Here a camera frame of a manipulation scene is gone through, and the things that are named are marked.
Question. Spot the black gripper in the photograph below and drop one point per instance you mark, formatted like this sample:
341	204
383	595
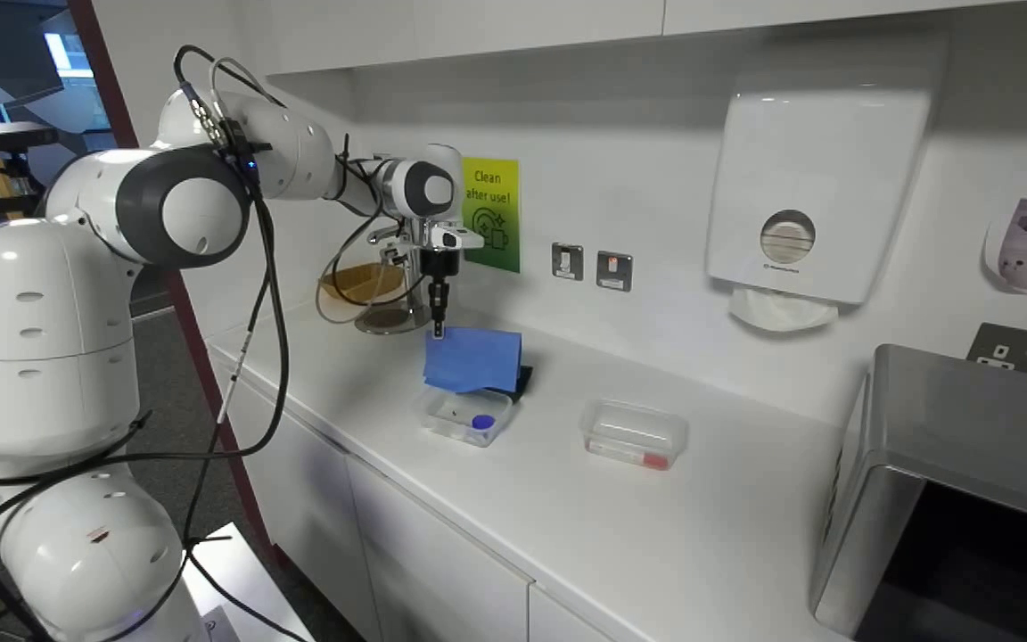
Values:
440	269

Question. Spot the blue cloth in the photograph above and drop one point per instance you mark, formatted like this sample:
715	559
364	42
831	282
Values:
473	363

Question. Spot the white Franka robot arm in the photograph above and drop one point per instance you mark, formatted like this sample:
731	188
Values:
44	333

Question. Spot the green clean after use poster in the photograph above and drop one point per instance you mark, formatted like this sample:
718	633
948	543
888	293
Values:
496	218

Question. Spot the small blue cap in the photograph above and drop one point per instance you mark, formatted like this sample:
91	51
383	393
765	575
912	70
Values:
482	423

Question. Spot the clear container with red label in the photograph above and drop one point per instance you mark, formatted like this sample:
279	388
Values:
641	433

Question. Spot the white base cabinet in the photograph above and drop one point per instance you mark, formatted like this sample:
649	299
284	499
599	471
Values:
418	559

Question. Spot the white floor board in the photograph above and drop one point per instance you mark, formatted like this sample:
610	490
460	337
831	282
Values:
247	584

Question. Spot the white paper towel dispenser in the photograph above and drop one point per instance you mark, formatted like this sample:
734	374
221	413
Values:
816	192

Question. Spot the stainless steel appliance box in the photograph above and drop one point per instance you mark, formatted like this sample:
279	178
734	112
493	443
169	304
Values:
965	442

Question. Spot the white wall cabinet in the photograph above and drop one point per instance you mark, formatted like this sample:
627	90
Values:
479	29

